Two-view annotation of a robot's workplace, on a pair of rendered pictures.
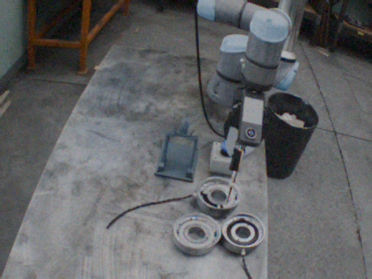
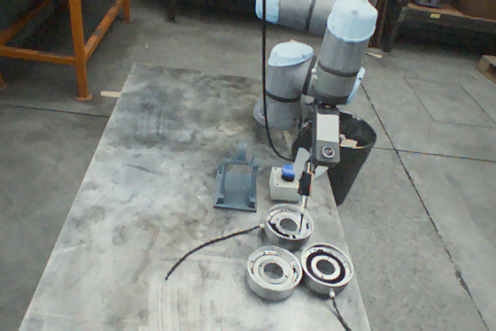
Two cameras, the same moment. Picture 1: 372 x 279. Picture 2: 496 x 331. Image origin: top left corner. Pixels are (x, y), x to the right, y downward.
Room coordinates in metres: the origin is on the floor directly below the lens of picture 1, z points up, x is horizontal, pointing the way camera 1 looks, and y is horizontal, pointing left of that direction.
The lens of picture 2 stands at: (-0.01, 0.09, 1.47)
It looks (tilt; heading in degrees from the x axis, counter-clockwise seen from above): 38 degrees down; 352
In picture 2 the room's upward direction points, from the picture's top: 12 degrees clockwise
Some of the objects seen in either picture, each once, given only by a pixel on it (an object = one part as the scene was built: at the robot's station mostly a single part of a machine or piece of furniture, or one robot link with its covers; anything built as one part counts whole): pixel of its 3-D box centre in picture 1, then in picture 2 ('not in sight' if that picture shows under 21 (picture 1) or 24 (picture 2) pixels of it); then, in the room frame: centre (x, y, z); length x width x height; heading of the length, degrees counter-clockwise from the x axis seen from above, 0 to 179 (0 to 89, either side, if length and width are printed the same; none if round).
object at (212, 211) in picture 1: (217, 198); (287, 227); (0.62, -0.10, 0.82); 0.10 x 0.10 x 0.04
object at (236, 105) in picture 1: (252, 98); (321, 114); (0.69, -0.12, 1.07); 0.09 x 0.08 x 0.12; 179
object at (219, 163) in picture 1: (224, 157); (285, 182); (0.77, -0.11, 0.82); 0.08 x 0.07 x 0.05; 1
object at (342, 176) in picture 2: (284, 138); (331, 161); (1.73, -0.57, 0.21); 0.34 x 0.34 x 0.43
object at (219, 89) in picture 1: (231, 82); (280, 103); (1.12, -0.11, 0.85); 0.15 x 0.15 x 0.10
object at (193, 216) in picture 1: (196, 235); (272, 273); (0.50, -0.06, 0.82); 0.10 x 0.10 x 0.04
